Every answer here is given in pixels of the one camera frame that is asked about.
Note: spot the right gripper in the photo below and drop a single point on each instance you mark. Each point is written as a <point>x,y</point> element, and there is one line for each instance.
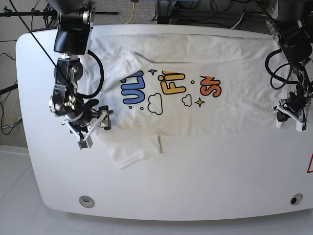
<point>83,117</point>

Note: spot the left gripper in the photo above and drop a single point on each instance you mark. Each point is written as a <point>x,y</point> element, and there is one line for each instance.
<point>297,102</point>

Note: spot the white printed T-shirt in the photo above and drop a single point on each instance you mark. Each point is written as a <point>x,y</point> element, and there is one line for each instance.
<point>182,85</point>

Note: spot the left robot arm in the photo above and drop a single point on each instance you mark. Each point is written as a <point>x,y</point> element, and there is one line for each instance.
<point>291,25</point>

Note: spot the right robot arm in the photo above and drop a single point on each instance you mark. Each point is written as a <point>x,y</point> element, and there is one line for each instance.
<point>72,40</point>

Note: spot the black table grommet right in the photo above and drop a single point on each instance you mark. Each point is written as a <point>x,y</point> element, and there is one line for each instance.
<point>296,199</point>

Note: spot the grey table grommet left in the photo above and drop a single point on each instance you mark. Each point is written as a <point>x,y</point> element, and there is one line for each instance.
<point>86,202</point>

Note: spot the black tripod stand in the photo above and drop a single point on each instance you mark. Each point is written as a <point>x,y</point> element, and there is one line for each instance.
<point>53,8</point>

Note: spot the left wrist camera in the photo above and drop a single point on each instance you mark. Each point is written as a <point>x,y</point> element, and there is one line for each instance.
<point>302,126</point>

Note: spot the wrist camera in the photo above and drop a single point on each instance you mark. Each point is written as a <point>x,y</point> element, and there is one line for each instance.
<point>85,143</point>
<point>302,126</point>

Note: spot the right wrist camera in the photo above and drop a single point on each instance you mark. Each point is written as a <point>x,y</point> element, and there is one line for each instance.
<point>85,143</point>

